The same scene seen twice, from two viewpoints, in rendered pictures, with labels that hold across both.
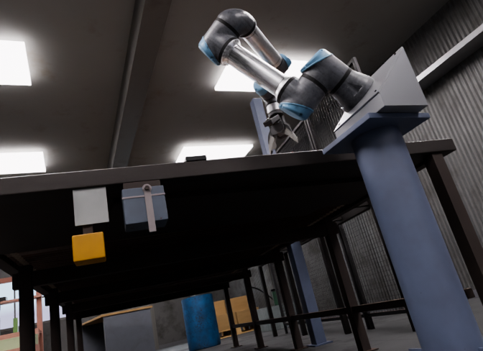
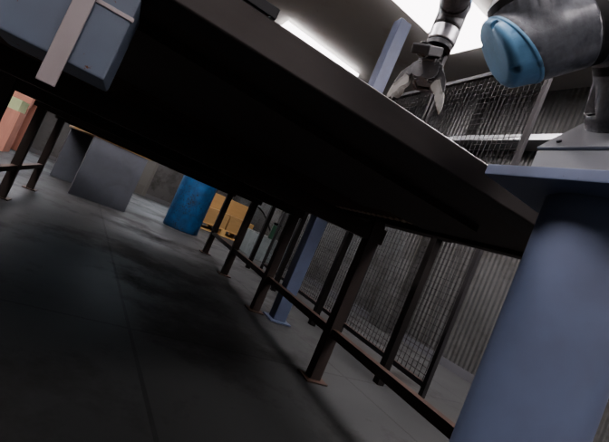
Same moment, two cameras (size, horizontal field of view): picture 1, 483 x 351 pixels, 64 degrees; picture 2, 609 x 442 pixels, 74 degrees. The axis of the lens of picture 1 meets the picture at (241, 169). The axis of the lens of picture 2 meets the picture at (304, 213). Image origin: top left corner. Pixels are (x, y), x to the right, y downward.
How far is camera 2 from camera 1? 0.73 m
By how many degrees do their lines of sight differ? 17
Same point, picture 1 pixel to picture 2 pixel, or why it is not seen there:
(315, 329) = (283, 304)
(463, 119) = not seen: hidden behind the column
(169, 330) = (163, 187)
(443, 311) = not seen: outside the picture
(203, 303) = (202, 190)
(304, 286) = (302, 259)
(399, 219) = (538, 407)
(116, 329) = (101, 156)
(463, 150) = not seen: hidden behind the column
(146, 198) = (78, 0)
